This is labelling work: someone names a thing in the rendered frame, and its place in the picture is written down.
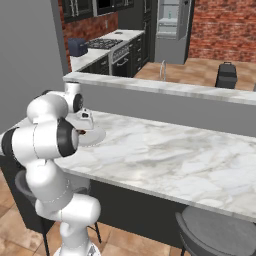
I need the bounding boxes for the grey fridge door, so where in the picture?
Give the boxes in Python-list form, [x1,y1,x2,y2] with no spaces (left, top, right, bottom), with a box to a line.
[176,0,195,42]

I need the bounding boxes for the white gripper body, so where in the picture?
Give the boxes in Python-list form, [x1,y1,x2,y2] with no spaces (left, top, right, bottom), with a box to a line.
[73,108,96,133]

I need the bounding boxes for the grey fridge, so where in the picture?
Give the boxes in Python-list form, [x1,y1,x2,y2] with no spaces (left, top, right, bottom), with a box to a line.
[153,0,195,65]

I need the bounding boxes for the dark blue toaster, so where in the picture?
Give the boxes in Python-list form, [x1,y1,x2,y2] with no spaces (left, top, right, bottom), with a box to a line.
[67,37,89,58]

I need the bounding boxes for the grey padded stool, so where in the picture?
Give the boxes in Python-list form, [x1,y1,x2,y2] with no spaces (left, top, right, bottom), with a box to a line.
[14,169,103,256]
[175,205,256,256]

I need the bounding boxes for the dark wall cupboards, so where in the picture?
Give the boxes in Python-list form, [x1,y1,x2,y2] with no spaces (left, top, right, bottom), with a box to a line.
[61,0,135,24]

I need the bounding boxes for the black gas hob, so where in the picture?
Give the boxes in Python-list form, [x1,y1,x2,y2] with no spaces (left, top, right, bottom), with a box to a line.
[86,37,124,51]

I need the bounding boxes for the steel sink tap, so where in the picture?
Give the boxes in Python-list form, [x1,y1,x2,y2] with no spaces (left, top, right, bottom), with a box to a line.
[158,59,168,82]

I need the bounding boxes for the black small appliance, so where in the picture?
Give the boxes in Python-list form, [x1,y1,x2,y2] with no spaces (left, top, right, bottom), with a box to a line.
[214,61,239,90]

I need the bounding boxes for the dark base cupboards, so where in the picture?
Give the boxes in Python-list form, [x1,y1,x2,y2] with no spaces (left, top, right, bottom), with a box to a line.
[79,33,152,78]

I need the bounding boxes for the steel oven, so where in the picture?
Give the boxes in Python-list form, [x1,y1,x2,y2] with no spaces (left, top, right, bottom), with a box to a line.
[109,42,132,79]

